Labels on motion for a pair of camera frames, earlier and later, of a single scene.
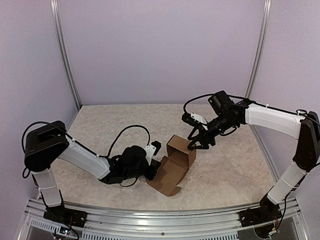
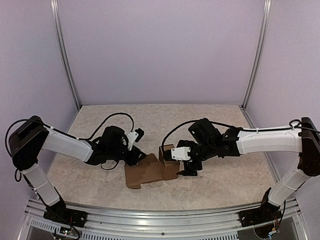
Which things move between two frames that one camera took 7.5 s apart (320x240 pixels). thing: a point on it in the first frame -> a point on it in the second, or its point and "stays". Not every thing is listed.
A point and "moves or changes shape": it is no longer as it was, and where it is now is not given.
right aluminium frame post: (265, 23) stays
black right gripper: (204, 141) -> (188, 168)
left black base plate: (70, 216) stays
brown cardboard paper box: (173, 166) moves or changes shape
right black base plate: (255, 215) stays
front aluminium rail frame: (104, 223) stays
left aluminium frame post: (55, 14) stays
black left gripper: (156, 164) -> (133, 160)
